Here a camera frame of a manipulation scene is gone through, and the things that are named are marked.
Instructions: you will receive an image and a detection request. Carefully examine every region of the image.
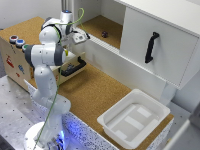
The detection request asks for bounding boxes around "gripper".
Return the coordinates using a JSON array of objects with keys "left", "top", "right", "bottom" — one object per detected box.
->
[{"left": 68, "top": 29, "right": 91, "bottom": 45}]

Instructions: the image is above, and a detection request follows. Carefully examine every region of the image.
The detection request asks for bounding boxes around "wooden drawer box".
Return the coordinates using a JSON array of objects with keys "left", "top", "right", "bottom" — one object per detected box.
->
[{"left": 0, "top": 16, "right": 73, "bottom": 92}]

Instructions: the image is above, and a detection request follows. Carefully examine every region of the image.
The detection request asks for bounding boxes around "purple block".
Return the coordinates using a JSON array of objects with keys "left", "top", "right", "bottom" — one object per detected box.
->
[{"left": 101, "top": 30, "right": 109, "bottom": 39}]

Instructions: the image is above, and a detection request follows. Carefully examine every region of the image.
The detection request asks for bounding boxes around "wooden drawer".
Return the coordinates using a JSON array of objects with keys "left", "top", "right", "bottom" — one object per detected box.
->
[{"left": 57, "top": 48, "right": 88, "bottom": 80}]

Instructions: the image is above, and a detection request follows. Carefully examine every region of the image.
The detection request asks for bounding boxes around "red button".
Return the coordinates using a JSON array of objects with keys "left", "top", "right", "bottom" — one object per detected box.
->
[{"left": 8, "top": 34, "right": 19, "bottom": 44}]

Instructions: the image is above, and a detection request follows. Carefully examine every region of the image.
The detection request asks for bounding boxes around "blue button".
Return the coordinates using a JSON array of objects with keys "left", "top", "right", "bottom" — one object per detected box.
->
[{"left": 15, "top": 38, "right": 26, "bottom": 48}]

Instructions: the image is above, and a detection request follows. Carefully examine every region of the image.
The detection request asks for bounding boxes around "green cable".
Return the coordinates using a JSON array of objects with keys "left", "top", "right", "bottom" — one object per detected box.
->
[{"left": 32, "top": 7, "right": 86, "bottom": 150}]

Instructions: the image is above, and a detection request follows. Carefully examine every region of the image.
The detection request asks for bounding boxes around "white sliding door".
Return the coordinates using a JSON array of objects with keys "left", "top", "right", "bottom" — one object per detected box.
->
[{"left": 118, "top": 6, "right": 200, "bottom": 90}]

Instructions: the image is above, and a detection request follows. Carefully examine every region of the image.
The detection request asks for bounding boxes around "black door handle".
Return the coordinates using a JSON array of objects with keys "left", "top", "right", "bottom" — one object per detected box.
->
[{"left": 144, "top": 31, "right": 161, "bottom": 65}]

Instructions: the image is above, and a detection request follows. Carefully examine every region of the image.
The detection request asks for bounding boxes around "white plastic box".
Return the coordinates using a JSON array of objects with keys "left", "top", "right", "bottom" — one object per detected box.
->
[{"left": 96, "top": 88, "right": 172, "bottom": 150}]

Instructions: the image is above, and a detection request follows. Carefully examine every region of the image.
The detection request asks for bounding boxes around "black drawer handle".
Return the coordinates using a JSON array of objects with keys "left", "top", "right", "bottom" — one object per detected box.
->
[{"left": 60, "top": 56, "right": 87, "bottom": 78}]

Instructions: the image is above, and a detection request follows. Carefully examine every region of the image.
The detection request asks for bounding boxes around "white cabinet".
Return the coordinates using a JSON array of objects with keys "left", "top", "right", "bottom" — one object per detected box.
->
[{"left": 61, "top": 0, "right": 200, "bottom": 108}]

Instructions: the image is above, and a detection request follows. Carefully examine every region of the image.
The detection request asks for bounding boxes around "green button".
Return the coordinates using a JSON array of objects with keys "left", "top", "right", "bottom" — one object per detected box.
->
[{"left": 21, "top": 43, "right": 30, "bottom": 52}]

